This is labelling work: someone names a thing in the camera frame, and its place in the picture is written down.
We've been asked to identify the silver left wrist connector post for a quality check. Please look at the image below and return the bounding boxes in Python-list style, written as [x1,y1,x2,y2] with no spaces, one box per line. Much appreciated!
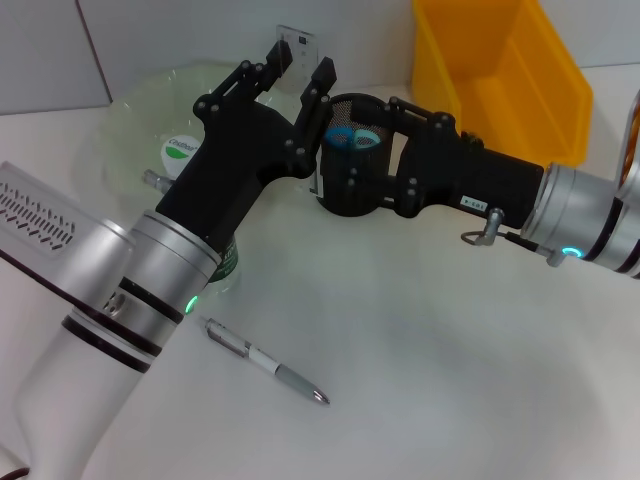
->
[143,168,174,193]

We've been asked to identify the silver wrist connector post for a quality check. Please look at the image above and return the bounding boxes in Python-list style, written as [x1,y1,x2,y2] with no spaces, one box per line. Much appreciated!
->
[143,168,174,193]
[459,207,507,248]

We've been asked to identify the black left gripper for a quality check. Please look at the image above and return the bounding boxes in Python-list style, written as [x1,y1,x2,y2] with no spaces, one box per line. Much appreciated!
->
[156,39,338,252]

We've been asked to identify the clear green-label water bottle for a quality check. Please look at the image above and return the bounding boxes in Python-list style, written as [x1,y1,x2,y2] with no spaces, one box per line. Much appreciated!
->
[160,133,242,297]

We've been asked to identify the yellow plastic bin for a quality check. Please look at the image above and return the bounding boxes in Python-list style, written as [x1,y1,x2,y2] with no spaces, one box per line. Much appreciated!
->
[410,0,595,167]

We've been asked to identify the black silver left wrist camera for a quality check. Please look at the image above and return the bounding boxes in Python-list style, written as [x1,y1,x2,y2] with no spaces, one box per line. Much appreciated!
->
[0,160,138,312]

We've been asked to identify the grey grip ballpoint pen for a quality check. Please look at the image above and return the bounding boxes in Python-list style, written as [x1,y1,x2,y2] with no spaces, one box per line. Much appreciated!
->
[202,317,332,407]

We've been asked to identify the translucent green fruit plate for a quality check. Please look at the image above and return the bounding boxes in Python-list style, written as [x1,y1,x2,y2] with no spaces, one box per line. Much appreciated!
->
[74,62,302,217]

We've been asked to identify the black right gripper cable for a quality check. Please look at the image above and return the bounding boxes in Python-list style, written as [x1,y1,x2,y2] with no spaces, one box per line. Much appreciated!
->
[503,231,552,257]

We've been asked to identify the silver right wrist connector post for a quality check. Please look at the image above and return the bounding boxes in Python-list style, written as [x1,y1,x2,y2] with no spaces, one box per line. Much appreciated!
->
[459,207,507,248]

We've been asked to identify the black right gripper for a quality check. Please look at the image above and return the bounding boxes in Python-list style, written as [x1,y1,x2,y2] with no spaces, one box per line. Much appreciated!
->
[344,97,546,222]

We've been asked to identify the transparent plastic ruler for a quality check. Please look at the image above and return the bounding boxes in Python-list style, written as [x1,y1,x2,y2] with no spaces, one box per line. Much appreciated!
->
[273,23,327,199]

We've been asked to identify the black mesh pen holder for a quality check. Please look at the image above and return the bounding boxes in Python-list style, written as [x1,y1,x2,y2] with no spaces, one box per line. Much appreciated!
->
[312,92,401,218]

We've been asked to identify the blue scissors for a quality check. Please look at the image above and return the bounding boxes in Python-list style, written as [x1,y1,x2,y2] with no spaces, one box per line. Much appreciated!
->
[323,126,382,153]

